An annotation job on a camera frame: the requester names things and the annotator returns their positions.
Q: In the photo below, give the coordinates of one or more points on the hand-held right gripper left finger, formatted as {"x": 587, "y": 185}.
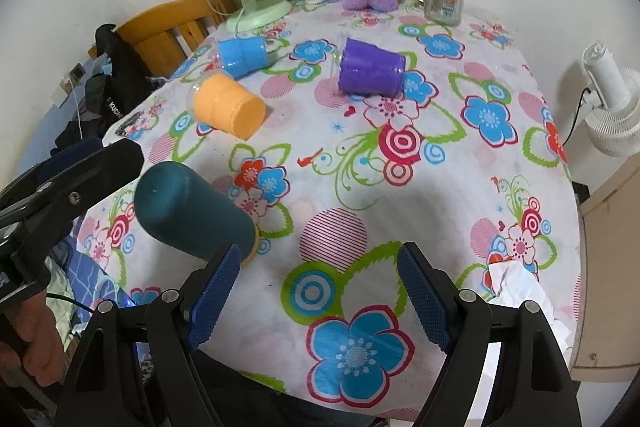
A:
{"x": 216, "y": 294}

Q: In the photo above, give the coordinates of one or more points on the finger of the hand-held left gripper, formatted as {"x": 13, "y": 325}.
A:
{"x": 85, "y": 179}
{"x": 70, "y": 154}

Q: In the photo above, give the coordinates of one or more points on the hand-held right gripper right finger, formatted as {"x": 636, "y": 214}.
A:
{"x": 424, "y": 294}

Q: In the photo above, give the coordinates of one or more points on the teal cup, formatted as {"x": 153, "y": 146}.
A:
{"x": 192, "y": 214}

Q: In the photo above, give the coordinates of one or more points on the orange cup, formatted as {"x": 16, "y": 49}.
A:
{"x": 227, "y": 104}

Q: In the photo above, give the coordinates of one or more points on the blue cup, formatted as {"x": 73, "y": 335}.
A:
{"x": 245, "y": 55}

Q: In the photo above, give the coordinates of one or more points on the purple cup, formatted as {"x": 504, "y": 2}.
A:
{"x": 371, "y": 68}

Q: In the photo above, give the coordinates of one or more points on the person's left hand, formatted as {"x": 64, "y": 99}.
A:
{"x": 37, "y": 342}

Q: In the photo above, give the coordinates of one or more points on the blue plaid cloth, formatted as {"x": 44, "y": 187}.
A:
{"x": 92, "y": 274}

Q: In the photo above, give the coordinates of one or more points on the black bag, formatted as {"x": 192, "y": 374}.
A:
{"x": 122, "y": 77}

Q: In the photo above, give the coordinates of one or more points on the crumpled white tissue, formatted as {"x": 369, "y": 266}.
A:
{"x": 525, "y": 292}

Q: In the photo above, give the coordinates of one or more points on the floral tablecloth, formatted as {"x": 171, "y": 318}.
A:
{"x": 450, "y": 187}

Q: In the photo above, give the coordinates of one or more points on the wooden chair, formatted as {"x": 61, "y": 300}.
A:
{"x": 160, "y": 29}

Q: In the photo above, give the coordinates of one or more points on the beige cabinet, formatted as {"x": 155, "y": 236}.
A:
{"x": 607, "y": 267}

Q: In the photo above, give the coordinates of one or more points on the white standing fan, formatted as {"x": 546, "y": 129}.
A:
{"x": 615, "y": 102}

